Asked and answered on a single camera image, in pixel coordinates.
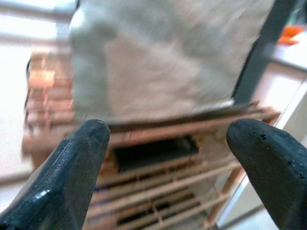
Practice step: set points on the wooden slatted rack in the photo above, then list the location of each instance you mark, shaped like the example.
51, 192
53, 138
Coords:
168, 182

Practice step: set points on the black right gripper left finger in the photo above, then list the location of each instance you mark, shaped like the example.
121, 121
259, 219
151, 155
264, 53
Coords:
60, 182

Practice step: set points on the small orange object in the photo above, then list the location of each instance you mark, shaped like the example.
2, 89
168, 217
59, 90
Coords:
292, 36

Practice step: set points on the beige towel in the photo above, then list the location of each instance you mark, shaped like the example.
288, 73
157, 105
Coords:
156, 60

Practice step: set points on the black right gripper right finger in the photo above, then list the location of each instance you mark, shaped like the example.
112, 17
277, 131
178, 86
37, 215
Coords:
275, 172

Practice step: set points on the white side counter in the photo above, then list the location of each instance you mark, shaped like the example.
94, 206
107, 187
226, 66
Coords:
290, 72

